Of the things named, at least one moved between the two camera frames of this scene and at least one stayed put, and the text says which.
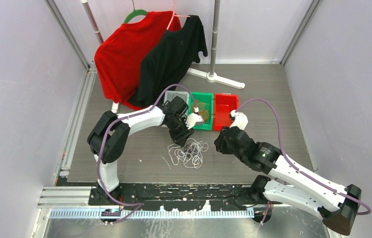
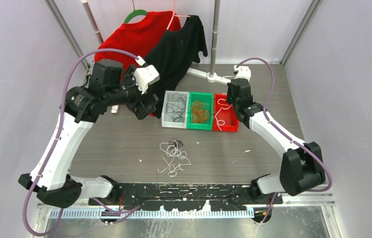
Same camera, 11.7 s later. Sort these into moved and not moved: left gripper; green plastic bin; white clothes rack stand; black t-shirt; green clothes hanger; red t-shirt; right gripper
Moved: left gripper; right gripper
Not moved: black t-shirt; green clothes hanger; white clothes rack stand; red t-shirt; green plastic bin
